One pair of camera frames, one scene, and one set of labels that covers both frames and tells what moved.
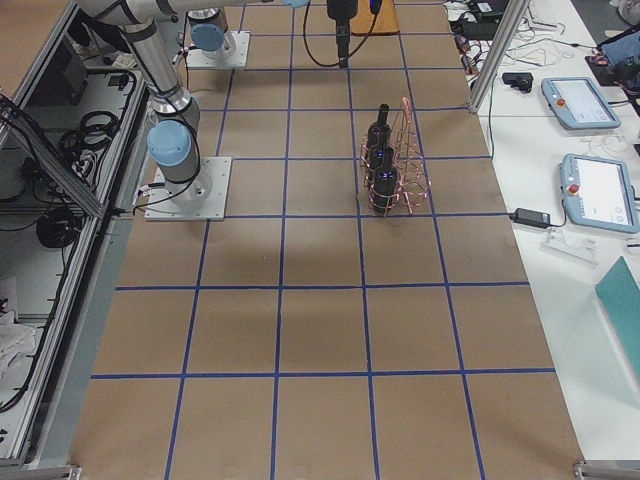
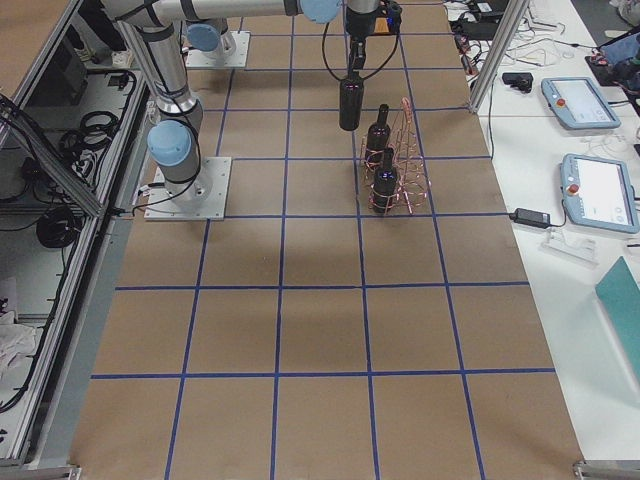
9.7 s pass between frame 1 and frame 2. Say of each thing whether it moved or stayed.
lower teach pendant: stayed
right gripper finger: moved
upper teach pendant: stayed
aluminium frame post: stayed
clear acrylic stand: stayed
